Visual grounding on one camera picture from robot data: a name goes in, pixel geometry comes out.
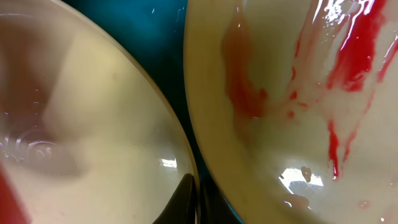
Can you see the yellow-green plate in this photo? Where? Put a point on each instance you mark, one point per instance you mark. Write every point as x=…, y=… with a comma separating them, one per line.
x=86, y=135
x=294, y=107

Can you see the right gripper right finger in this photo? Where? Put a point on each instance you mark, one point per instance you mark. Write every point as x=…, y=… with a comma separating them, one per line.
x=214, y=209

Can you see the teal plastic tray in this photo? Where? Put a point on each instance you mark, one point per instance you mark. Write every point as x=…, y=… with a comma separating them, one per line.
x=152, y=31

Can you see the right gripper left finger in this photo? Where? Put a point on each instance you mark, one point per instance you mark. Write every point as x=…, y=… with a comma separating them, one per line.
x=181, y=208

